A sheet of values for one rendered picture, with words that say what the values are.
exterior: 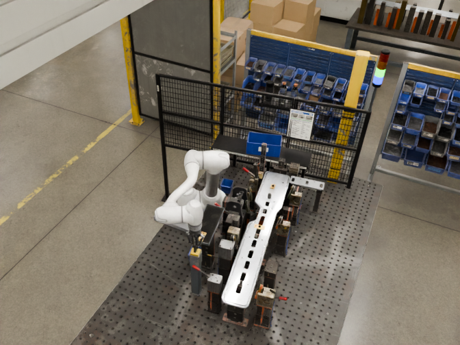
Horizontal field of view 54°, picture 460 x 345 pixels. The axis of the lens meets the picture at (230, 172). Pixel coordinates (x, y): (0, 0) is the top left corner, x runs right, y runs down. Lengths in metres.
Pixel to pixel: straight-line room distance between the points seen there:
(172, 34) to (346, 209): 2.73
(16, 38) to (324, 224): 3.61
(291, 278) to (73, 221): 2.51
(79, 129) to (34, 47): 5.84
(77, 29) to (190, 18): 4.57
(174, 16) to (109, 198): 2.13
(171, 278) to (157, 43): 2.97
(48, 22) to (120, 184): 4.85
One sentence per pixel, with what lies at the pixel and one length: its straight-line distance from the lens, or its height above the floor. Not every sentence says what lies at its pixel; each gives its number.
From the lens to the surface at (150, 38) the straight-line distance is 5.52.
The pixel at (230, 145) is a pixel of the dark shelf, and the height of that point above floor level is 1.03.
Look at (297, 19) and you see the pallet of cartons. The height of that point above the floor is 0.78.
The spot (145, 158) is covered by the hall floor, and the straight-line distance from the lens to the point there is 5.66.
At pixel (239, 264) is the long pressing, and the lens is 3.18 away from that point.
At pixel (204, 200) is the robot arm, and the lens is 3.65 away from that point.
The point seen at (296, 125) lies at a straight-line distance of 4.00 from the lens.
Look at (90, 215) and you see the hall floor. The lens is 5.04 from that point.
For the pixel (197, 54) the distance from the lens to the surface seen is 5.24.
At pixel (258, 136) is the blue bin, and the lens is 4.10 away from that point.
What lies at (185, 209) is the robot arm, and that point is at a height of 1.56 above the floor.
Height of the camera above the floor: 3.51
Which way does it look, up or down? 40 degrees down
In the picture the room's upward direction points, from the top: 2 degrees clockwise
